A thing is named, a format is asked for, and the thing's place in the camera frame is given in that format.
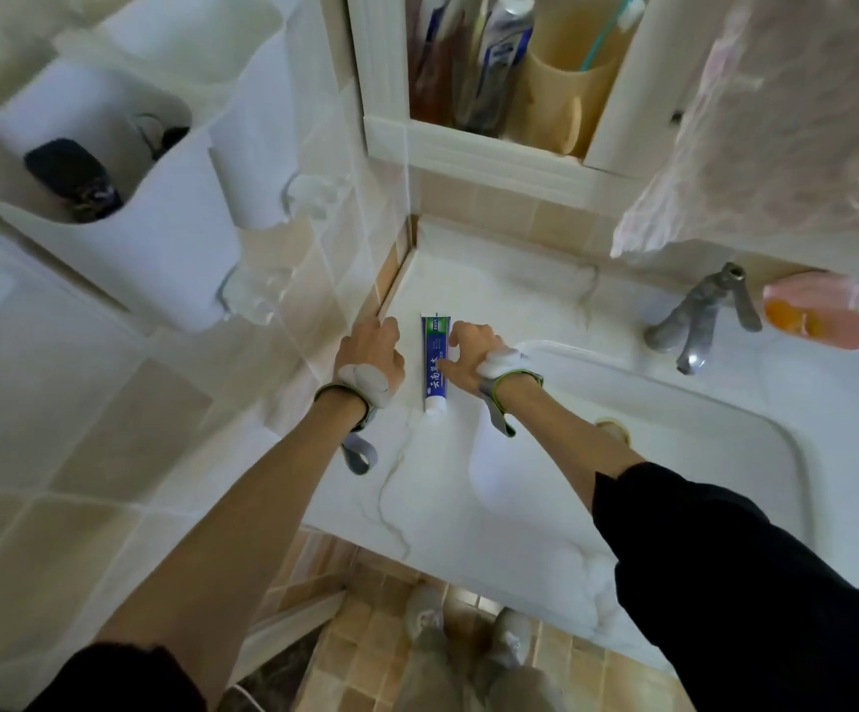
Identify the person's left hand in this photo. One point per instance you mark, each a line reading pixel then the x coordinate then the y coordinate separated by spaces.
pixel 366 348

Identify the person's right hand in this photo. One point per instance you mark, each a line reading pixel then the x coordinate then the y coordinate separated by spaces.
pixel 478 352

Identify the person's left thumb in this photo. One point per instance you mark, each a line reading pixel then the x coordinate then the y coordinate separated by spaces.
pixel 398 365

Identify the person's right thumb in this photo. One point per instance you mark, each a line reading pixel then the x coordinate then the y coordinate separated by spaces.
pixel 455 374

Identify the blue green toothpaste tube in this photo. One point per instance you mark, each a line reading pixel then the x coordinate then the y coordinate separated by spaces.
pixel 435 359

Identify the person's left forearm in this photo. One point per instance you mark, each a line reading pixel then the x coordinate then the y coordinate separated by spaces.
pixel 251 533

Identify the person's right forearm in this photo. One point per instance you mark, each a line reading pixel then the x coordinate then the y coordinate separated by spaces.
pixel 563 437

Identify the grey white left wrist tracker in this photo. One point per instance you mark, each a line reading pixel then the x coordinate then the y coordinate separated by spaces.
pixel 365 385

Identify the grey white wrist tracker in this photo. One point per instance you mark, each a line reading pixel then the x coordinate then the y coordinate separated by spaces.
pixel 365 385
pixel 502 367

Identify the grey white right wrist tracker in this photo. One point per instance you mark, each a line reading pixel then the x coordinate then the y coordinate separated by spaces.
pixel 502 367

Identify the grey left shoe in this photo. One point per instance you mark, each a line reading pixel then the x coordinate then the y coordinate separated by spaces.
pixel 423 609

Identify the grey shoe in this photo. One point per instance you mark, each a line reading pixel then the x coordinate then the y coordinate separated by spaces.
pixel 512 636
pixel 423 609

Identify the metal sink faucet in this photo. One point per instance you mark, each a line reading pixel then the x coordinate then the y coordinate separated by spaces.
pixel 696 318

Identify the white sink basin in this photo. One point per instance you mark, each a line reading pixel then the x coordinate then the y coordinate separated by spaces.
pixel 696 474

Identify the grey right shoe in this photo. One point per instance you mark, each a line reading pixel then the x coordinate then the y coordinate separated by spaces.
pixel 512 636

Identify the brown transparent cup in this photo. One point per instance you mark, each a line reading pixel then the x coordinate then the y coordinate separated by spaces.
pixel 433 74

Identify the yellow plastic cup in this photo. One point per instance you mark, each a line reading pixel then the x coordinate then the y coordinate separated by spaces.
pixel 559 96

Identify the grey trousers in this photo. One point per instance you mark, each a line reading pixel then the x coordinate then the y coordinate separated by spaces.
pixel 429 678

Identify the white blue toothpaste tube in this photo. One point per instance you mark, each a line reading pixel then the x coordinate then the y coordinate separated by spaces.
pixel 495 62

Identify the small dark round item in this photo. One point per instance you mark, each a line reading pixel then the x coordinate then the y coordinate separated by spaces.
pixel 162 135

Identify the black long sleeve shirt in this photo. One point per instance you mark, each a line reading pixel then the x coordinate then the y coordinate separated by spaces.
pixel 741 593

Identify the pink soap dish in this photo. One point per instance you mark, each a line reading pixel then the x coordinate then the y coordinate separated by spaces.
pixel 819 311

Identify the black object in holder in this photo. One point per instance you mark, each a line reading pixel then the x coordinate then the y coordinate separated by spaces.
pixel 73 179

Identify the teal toothbrush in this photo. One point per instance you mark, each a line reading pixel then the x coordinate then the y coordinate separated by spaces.
pixel 611 25

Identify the pink white hanging towel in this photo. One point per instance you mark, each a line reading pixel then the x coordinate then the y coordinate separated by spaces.
pixel 785 118

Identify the clear plastic wall hook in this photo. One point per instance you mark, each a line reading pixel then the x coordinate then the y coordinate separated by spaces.
pixel 314 196
pixel 253 292

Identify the large white wall storage box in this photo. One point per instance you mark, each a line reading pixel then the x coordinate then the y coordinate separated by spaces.
pixel 148 244

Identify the white wall cabinet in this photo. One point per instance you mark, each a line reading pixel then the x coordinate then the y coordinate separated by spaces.
pixel 385 81

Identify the small white wall storage holder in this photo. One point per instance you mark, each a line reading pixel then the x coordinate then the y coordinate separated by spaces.
pixel 251 118

